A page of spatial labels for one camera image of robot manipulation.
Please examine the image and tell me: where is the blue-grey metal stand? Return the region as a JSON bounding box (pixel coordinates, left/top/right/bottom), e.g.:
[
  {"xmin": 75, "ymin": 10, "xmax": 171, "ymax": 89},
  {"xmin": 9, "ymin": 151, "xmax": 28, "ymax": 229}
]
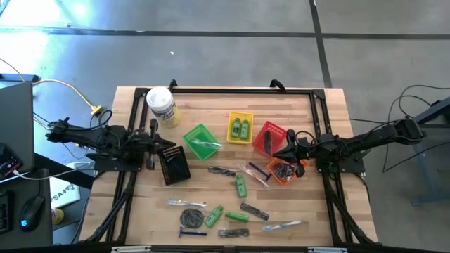
[{"xmin": 402, "ymin": 96, "xmax": 450, "ymax": 207}]

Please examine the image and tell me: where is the yellow Lysol wipes canister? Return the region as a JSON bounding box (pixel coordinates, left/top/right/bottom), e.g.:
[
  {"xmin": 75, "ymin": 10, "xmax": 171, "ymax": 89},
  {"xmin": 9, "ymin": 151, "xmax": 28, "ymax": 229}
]
[{"xmin": 146, "ymin": 86, "xmax": 181, "ymax": 129}]

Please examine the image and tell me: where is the blue white wrapped toothbrush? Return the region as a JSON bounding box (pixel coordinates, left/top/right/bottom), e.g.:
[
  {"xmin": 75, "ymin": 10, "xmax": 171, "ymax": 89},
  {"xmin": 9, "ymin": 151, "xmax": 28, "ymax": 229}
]
[{"xmin": 262, "ymin": 220, "xmax": 302, "ymax": 232}]

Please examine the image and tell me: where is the orange plastic basket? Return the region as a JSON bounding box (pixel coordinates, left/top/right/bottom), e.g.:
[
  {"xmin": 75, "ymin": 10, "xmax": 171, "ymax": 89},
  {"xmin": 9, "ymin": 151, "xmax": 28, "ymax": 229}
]
[{"xmin": 266, "ymin": 157, "xmax": 309, "ymax": 186}]

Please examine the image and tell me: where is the smartphone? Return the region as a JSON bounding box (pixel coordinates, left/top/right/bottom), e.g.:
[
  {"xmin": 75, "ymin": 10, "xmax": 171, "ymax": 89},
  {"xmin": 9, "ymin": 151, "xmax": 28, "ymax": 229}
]
[{"xmin": 0, "ymin": 142, "xmax": 24, "ymax": 179}]

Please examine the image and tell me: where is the silver aluminium bracket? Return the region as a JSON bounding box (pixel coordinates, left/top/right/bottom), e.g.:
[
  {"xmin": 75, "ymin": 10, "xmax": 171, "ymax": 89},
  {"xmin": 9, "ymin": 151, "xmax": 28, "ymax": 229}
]
[
  {"xmin": 307, "ymin": 247, "xmax": 348, "ymax": 253},
  {"xmin": 111, "ymin": 245, "xmax": 152, "ymax": 253}
]

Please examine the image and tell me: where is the black aluminium rig frame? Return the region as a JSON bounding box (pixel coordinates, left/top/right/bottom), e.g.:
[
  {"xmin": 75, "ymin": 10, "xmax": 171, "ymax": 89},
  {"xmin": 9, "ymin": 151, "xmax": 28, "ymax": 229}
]
[{"xmin": 79, "ymin": 79, "xmax": 379, "ymax": 253}]

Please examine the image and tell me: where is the black comb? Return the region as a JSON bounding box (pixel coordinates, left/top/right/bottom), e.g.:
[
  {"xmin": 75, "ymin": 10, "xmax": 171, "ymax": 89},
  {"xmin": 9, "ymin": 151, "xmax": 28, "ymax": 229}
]
[
  {"xmin": 217, "ymin": 228, "xmax": 250, "ymax": 238},
  {"xmin": 264, "ymin": 130, "xmax": 274, "ymax": 155},
  {"xmin": 207, "ymin": 166, "xmax": 238, "ymax": 178},
  {"xmin": 240, "ymin": 202, "xmax": 271, "ymax": 222}
]

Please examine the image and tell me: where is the blue disposable razor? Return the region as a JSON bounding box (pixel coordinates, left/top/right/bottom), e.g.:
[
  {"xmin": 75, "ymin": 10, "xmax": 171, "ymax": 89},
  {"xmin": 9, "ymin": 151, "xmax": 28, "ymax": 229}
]
[
  {"xmin": 178, "ymin": 226, "xmax": 208, "ymax": 239},
  {"xmin": 167, "ymin": 156, "xmax": 187, "ymax": 176},
  {"xmin": 247, "ymin": 161, "xmax": 273, "ymax": 182}
]

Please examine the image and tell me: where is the black floor cable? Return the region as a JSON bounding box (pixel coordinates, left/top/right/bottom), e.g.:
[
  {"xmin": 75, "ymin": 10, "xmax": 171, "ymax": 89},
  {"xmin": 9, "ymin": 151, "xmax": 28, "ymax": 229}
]
[{"xmin": 382, "ymin": 84, "xmax": 450, "ymax": 173}]

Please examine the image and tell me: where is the small yellow round object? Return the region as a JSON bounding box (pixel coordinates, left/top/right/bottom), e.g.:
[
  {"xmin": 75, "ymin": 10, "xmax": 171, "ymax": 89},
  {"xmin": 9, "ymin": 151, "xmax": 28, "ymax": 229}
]
[{"xmin": 51, "ymin": 207, "xmax": 65, "ymax": 226}]

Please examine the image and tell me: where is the yellow extension cable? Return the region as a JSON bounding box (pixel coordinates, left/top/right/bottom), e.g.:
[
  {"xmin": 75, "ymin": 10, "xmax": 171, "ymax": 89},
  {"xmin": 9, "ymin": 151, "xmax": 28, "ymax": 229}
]
[{"xmin": 0, "ymin": 58, "xmax": 103, "ymax": 116}]

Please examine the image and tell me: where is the red plastic basket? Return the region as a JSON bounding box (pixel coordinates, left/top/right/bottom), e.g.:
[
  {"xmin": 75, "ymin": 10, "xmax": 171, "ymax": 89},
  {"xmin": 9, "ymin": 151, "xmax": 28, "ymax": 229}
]
[{"xmin": 251, "ymin": 121, "xmax": 288, "ymax": 158}]

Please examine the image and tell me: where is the black computer mouse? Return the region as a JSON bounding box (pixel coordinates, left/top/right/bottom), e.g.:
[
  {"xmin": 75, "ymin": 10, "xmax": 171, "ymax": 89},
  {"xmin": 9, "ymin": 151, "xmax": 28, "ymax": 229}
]
[{"xmin": 18, "ymin": 195, "xmax": 46, "ymax": 233}]

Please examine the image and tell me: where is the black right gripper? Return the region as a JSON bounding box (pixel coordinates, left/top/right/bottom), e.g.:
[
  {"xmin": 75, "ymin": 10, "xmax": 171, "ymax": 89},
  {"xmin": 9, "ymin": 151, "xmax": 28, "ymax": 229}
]
[{"xmin": 273, "ymin": 129, "xmax": 319, "ymax": 178}]

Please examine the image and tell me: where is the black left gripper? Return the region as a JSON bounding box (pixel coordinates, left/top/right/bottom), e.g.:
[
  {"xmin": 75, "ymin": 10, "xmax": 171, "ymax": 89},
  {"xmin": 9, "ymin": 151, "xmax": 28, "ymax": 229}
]
[{"xmin": 133, "ymin": 118, "xmax": 176, "ymax": 170}]

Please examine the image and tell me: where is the grey laptop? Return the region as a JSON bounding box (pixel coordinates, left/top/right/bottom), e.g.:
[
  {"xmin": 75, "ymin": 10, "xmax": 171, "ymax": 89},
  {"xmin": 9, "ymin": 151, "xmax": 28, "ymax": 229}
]
[{"xmin": 0, "ymin": 82, "xmax": 35, "ymax": 174}]

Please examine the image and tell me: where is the black desk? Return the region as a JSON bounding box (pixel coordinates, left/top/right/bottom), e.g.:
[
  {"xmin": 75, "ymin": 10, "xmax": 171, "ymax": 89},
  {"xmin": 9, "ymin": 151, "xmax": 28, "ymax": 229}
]
[{"xmin": 0, "ymin": 154, "xmax": 96, "ymax": 247}]

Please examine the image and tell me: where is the black plastic basket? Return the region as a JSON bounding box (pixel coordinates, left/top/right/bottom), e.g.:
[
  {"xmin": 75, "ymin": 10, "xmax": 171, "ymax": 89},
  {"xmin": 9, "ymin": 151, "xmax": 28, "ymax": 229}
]
[{"xmin": 157, "ymin": 145, "xmax": 193, "ymax": 186}]

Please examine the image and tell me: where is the white printed booklet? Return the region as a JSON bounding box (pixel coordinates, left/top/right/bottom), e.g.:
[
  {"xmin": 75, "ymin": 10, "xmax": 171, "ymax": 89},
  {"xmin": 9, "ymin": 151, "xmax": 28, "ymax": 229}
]
[{"xmin": 49, "ymin": 176, "xmax": 81, "ymax": 209}]

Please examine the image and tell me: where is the black keyboard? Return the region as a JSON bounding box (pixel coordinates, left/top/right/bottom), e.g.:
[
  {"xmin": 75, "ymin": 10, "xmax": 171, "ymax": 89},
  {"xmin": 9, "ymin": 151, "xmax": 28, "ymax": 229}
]
[{"xmin": 0, "ymin": 189, "xmax": 13, "ymax": 235}]

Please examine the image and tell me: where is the green plastic basket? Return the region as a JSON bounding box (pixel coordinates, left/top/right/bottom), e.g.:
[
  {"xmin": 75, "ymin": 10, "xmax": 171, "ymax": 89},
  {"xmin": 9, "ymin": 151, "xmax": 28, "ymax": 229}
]
[{"xmin": 182, "ymin": 123, "xmax": 223, "ymax": 162}]

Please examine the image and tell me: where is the white cable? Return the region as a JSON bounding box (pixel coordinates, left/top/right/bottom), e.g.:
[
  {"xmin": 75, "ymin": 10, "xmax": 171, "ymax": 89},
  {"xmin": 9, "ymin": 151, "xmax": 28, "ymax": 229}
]
[{"xmin": 12, "ymin": 161, "xmax": 95, "ymax": 181}]

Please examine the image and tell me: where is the yellow plastic basket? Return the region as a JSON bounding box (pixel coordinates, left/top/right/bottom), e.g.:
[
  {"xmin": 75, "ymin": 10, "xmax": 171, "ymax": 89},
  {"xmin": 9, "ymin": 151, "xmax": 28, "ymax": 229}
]
[{"xmin": 226, "ymin": 111, "xmax": 255, "ymax": 145}]

